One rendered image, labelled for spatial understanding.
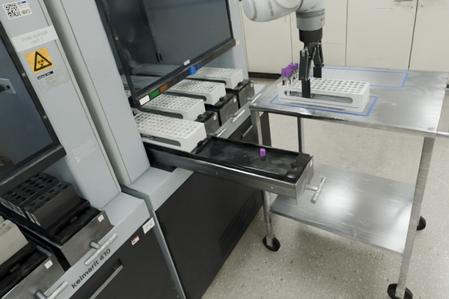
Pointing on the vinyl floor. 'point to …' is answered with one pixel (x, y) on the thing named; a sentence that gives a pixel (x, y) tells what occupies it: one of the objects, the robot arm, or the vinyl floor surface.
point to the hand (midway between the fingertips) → (312, 85)
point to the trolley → (401, 226)
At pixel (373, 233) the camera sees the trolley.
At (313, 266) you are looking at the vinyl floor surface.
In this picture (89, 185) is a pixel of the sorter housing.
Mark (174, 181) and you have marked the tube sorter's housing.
